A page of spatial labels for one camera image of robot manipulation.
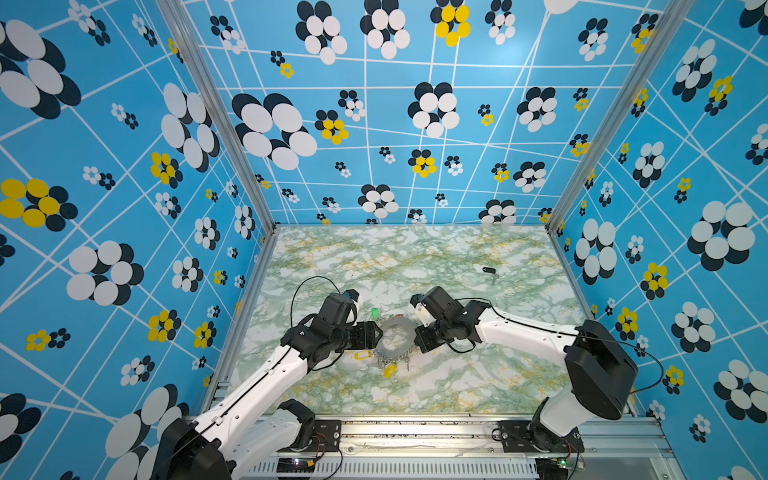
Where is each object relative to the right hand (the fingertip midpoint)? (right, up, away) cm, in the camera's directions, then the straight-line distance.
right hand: (416, 341), depth 84 cm
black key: (+29, +19, +22) cm, 41 cm away
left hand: (-11, +4, -5) cm, 13 cm away
